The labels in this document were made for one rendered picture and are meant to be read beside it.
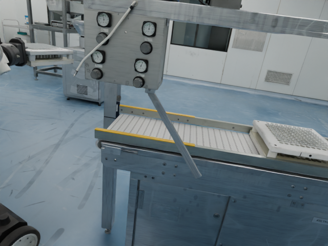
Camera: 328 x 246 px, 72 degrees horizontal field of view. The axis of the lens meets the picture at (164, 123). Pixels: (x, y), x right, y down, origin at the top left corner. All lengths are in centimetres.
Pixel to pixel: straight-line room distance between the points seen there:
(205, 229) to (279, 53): 524
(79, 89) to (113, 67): 289
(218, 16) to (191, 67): 520
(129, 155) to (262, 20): 56
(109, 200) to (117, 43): 92
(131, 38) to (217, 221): 76
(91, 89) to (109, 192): 234
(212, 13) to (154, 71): 21
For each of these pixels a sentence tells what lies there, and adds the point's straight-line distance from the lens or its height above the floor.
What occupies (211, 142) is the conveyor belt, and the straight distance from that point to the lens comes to 88.
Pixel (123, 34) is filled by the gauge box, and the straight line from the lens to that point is 65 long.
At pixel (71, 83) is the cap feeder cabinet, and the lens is 360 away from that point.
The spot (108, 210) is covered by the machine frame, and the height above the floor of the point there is 20.
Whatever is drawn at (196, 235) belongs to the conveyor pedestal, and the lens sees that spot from 106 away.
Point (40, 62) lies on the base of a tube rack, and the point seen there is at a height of 95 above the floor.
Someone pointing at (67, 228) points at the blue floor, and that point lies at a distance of 160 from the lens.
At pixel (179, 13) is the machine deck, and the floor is 121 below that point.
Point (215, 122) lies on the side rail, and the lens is 100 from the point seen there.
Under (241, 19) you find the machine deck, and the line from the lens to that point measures 64.
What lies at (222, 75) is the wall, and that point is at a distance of 582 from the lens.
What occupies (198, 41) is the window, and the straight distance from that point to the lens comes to 576.
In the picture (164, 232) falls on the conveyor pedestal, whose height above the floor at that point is 38.
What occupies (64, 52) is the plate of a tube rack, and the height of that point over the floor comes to 100.
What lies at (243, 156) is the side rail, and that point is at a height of 83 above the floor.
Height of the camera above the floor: 117
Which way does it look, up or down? 23 degrees down
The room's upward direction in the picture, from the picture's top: 8 degrees clockwise
